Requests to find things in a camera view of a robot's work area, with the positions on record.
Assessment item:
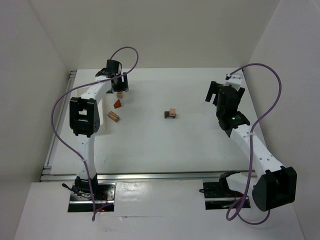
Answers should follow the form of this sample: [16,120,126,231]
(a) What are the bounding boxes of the long light wood block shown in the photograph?
[107,111,120,123]

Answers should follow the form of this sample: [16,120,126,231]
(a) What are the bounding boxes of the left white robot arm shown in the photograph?
[69,59,129,196]

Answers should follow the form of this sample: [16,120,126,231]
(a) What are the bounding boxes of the aluminium rail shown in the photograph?
[41,170,276,182]
[43,70,77,170]

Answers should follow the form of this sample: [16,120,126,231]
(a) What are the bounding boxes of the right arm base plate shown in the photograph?
[199,182,243,210]

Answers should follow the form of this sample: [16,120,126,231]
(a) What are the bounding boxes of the light wood cube block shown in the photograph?
[169,108,176,117]

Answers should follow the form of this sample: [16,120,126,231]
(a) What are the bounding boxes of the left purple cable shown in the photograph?
[51,46,140,222]

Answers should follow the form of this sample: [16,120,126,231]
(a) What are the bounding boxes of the front aluminium rail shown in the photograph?
[41,170,276,182]

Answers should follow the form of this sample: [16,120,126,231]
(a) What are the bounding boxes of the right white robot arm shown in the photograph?
[205,81,297,212]

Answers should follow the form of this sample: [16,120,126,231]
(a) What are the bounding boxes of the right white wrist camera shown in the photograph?
[224,73,244,91]

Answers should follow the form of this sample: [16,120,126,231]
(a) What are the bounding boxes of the dark brown arch block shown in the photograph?
[164,111,176,119]

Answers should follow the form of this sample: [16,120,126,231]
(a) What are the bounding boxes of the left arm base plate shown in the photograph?
[67,183,116,213]

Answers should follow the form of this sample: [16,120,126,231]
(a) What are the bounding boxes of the white plastic bin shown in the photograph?
[76,87,107,133]

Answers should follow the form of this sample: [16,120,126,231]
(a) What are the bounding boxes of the purple cable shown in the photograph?
[51,46,140,222]
[226,62,283,224]

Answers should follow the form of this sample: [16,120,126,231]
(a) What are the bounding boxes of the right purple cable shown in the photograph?
[226,62,283,224]

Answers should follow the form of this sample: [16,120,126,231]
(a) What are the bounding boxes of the orange triangular wood block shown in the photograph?
[113,99,122,109]

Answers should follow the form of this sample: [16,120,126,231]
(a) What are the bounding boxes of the left aluminium rail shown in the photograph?
[43,70,77,170]

